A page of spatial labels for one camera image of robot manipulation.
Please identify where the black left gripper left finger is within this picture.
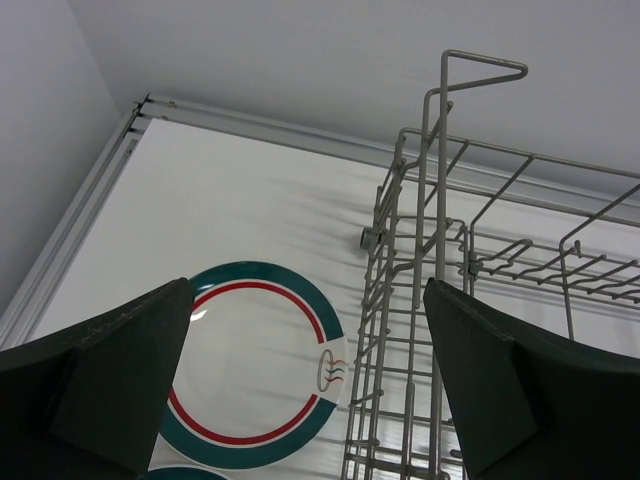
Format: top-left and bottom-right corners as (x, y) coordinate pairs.
(1, 278), (194, 479)

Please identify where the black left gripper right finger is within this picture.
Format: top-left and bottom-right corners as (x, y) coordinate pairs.
(423, 278), (639, 479)

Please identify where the near teal red rimmed plate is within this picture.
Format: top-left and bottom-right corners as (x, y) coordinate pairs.
(141, 465), (220, 480)

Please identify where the teal red rimmed plate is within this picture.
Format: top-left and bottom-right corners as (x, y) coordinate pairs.
(160, 261), (348, 470)
(141, 465), (220, 480)

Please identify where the far teal red rimmed plate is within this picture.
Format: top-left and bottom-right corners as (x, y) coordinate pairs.
(160, 261), (348, 470)

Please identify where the grey wire dish rack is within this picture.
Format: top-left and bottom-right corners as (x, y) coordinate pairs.
(341, 50), (639, 479)

